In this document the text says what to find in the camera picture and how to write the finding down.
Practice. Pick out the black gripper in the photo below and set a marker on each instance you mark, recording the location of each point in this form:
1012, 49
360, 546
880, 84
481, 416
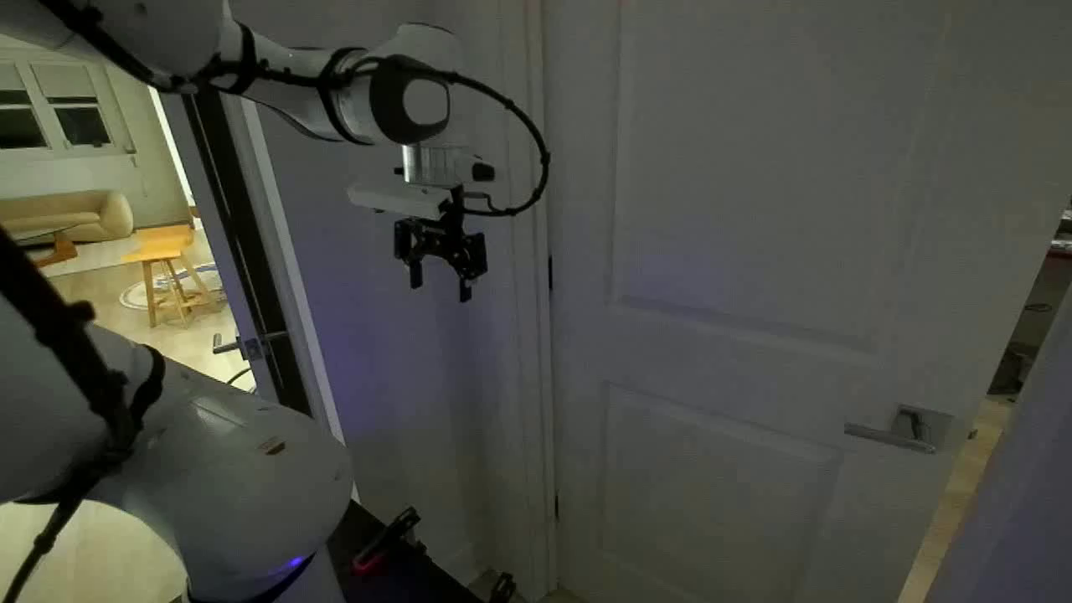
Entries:
439, 244

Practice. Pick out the white panelled door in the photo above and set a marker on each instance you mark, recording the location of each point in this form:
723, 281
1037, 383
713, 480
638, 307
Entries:
725, 170

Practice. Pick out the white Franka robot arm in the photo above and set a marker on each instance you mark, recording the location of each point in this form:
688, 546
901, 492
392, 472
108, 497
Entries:
212, 472

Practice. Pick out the metal sliding door latch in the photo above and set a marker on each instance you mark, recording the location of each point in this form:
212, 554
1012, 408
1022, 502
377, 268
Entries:
250, 346

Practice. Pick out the red and black clamp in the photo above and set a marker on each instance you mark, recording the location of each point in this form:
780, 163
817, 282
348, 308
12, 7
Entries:
379, 546

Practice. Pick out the wooden stool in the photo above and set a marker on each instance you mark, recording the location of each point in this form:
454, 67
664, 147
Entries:
164, 239

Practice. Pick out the round white rug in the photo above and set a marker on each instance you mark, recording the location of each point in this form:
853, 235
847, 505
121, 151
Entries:
140, 295

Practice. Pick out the small black floor object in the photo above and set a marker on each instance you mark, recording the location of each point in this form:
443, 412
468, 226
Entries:
505, 588

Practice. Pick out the beige sofa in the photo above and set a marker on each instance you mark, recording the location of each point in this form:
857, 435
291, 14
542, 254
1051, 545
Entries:
69, 217

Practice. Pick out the low wooden table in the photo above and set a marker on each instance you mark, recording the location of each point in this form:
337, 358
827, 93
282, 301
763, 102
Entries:
54, 250

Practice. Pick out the white framed window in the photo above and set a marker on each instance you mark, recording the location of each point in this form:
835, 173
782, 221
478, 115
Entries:
69, 106

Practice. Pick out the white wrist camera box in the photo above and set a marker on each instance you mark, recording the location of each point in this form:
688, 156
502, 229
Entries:
391, 198

